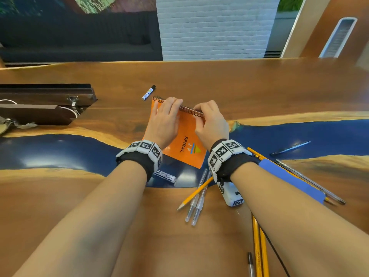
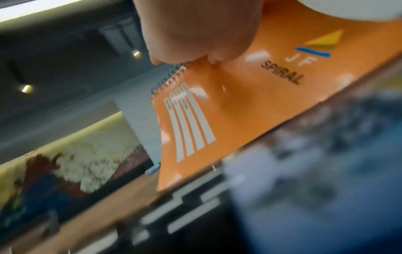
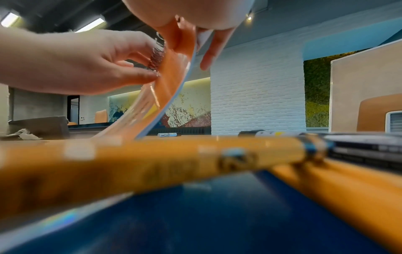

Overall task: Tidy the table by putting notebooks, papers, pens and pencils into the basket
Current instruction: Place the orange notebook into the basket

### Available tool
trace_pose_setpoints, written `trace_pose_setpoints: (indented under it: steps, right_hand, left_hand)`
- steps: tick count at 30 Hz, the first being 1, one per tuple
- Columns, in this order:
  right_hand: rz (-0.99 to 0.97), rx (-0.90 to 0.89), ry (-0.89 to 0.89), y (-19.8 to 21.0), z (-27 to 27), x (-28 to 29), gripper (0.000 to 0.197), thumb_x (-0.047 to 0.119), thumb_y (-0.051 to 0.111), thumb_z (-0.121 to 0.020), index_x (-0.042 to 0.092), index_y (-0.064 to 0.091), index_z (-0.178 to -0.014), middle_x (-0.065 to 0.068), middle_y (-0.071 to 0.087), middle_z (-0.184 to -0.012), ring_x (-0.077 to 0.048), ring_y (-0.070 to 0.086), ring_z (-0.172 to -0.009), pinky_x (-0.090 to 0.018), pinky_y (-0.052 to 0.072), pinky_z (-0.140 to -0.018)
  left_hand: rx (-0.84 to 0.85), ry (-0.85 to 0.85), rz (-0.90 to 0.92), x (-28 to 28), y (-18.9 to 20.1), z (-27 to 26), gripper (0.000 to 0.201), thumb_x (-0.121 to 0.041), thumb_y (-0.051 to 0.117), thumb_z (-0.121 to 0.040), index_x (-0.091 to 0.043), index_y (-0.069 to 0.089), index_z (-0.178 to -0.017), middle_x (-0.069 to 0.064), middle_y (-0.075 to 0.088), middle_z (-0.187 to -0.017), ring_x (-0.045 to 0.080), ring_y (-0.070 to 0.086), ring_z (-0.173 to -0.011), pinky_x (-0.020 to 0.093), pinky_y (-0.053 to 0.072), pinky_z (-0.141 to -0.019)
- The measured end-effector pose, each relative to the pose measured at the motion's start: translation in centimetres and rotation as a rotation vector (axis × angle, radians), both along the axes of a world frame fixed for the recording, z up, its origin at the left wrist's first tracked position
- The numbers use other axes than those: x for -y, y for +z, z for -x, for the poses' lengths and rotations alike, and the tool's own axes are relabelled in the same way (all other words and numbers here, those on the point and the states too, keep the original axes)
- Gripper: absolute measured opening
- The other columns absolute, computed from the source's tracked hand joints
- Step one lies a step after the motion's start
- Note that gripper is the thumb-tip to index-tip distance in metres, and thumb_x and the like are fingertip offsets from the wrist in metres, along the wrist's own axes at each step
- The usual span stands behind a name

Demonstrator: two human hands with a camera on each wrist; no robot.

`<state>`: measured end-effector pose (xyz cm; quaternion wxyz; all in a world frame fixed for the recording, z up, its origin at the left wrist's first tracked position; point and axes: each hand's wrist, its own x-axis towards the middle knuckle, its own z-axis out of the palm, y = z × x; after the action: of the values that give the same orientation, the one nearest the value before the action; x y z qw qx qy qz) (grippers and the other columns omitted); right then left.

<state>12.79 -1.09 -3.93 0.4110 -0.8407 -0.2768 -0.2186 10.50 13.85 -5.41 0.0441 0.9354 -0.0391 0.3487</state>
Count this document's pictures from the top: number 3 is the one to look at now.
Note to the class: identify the brown metal-framed board panel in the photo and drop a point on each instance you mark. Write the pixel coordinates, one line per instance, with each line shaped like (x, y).
(361, 81)

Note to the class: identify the small ceiling spotlight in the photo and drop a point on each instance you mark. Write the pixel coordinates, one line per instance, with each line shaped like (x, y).
(249, 17)

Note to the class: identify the person's right hand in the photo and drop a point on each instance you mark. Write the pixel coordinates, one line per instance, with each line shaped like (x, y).
(204, 12)

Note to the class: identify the orange spiral notebook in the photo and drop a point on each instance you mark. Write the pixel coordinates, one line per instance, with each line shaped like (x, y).
(166, 94)

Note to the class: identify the person's left hand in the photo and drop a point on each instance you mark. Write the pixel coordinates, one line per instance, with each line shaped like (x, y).
(78, 62)

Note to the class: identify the brown wooden chair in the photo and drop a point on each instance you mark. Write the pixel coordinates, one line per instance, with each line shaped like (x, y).
(101, 116)
(373, 114)

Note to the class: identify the dark wooden box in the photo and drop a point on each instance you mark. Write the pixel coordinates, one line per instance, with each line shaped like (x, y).
(40, 126)

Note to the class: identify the green foliage wall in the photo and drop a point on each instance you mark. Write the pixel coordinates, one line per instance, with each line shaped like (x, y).
(317, 94)

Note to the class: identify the linear ceiling light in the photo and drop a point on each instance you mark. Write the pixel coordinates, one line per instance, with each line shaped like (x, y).
(9, 19)
(91, 24)

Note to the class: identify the wooden table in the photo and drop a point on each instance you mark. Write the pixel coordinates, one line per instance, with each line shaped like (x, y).
(219, 218)

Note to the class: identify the bunch of yellow pencils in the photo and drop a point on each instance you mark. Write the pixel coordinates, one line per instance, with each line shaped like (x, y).
(157, 168)

